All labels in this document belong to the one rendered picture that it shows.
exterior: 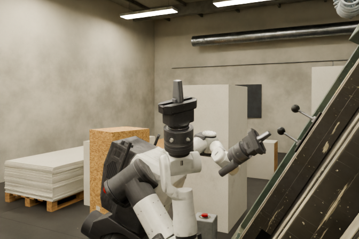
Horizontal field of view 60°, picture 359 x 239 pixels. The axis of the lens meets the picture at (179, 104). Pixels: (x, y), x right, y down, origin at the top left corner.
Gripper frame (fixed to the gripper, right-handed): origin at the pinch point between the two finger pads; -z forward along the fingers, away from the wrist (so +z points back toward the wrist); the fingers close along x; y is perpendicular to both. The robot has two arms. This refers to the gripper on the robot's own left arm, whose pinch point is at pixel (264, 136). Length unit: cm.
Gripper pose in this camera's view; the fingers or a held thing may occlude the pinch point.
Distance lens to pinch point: 140.8
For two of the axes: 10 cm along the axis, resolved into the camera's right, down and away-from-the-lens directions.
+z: -6.4, 5.9, 4.9
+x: 2.3, 7.6, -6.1
